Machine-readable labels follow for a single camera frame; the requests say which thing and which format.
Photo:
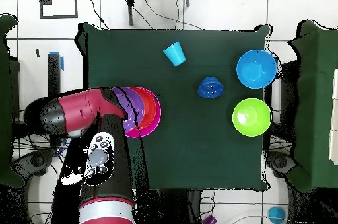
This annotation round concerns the large orange bowl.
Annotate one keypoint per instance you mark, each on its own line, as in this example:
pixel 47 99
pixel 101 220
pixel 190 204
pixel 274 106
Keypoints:
pixel 150 107

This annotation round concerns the purple bowl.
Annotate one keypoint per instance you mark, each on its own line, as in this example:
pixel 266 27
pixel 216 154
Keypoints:
pixel 132 107

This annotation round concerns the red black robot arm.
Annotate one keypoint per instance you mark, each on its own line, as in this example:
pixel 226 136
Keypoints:
pixel 79 110

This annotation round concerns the pink bowl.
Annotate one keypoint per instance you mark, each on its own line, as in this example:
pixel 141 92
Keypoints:
pixel 158 118

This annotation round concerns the small dark blue bowl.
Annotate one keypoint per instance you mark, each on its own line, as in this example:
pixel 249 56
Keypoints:
pixel 211 88

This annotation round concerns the dark green table cloth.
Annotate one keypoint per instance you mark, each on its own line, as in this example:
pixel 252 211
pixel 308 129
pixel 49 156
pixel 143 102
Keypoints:
pixel 198 62

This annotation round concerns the light blue cup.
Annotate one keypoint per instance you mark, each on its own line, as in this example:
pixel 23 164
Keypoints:
pixel 276 214
pixel 174 54

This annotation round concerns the lime green bowl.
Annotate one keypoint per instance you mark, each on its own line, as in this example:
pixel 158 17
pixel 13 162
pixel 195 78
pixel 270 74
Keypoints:
pixel 250 115

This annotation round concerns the light blue bowl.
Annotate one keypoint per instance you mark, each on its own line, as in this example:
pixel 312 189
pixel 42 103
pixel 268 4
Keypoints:
pixel 256 69

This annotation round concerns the black tripod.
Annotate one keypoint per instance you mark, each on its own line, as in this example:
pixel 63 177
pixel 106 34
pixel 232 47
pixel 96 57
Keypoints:
pixel 130 2

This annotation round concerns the purple cup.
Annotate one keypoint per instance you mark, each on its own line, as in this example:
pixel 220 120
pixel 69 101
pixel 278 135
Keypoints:
pixel 209 220

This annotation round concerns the black grey floor device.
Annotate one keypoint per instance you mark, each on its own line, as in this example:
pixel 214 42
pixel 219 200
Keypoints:
pixel 34 162
pixel 280 162

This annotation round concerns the green cloth side table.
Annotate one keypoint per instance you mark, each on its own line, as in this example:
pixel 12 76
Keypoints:
pixel 5 102
pixel 317 102

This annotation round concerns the black metal frame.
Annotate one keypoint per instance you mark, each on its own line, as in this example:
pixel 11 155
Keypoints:
pixel 54 76

